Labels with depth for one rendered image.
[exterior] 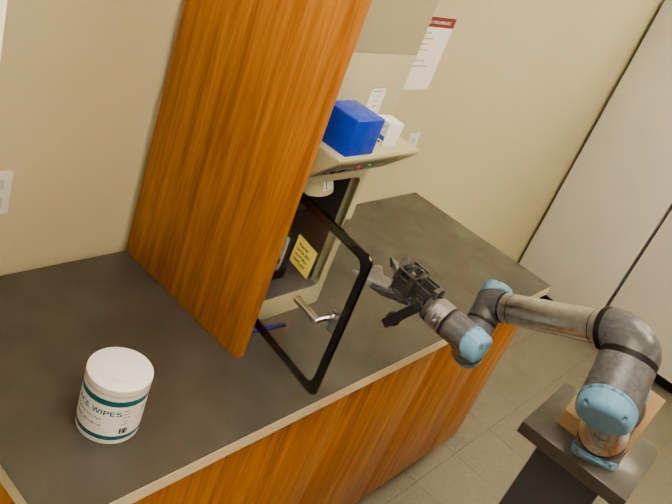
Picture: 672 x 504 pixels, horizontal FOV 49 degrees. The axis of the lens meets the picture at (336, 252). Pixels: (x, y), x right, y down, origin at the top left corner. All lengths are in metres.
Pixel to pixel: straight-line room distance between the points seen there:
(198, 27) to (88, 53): 0.25
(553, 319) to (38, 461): 1.09
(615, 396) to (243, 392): 0.82
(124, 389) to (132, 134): 0.74
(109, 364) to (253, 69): 0.70
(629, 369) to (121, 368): 0.99
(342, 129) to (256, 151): 0.20
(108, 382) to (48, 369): 0.26
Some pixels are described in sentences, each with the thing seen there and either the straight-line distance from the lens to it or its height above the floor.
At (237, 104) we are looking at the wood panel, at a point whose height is 1.52.
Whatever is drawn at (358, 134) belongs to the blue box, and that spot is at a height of 1.57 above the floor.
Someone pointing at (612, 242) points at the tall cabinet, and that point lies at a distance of 4.68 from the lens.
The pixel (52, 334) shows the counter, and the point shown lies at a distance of 1.81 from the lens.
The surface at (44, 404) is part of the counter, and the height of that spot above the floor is 0.94.
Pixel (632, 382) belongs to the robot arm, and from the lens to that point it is 1.54.
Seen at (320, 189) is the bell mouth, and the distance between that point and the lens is 1.87.
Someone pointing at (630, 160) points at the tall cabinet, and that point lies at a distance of 4.59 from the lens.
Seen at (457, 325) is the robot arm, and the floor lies 1.27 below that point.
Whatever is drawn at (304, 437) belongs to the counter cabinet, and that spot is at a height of 0.75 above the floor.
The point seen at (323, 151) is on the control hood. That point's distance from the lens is 1.64.
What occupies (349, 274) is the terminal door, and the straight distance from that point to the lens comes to 1.58.
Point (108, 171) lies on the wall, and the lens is 1.98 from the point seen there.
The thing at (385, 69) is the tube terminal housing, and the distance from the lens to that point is 1.79.
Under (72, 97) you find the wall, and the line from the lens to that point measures 1.82.
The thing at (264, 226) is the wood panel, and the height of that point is 1.30.
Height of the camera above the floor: 2.10
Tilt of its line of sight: 28 degrees down
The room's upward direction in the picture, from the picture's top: 22 degrees clockwise
